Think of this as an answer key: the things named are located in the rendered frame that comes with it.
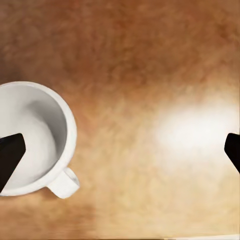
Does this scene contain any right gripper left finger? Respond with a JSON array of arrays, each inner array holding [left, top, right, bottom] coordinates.
[[0, 133, 26, 192]]

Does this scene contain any coffee cup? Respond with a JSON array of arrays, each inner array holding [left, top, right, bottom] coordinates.
[[0, 81, 81, 199]]

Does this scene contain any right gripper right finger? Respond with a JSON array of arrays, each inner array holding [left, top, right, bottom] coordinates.
[[224, 133, 240, 173]]

